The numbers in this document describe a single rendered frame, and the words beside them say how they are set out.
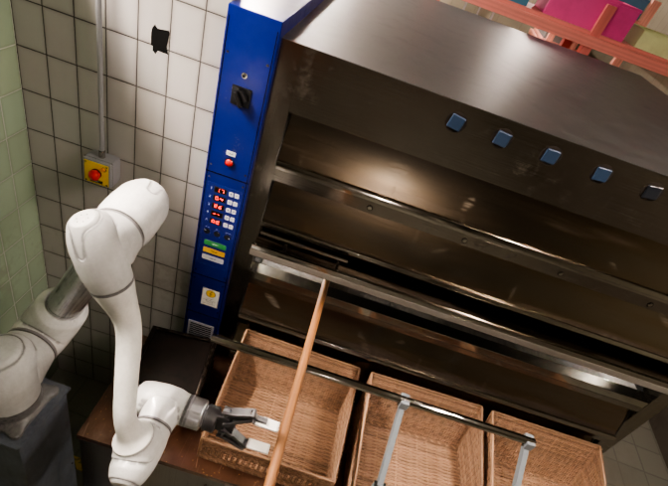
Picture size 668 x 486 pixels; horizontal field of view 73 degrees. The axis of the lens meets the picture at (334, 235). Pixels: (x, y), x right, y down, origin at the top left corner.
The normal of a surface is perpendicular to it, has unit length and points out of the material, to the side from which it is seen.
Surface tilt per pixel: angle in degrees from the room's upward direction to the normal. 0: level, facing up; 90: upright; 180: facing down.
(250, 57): 90
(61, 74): 90
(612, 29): 90
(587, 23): 90
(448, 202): 70
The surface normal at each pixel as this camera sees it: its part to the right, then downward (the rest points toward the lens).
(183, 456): 0.29, -0.75
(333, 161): -0.05, 0.28
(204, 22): -0.16, 0.58
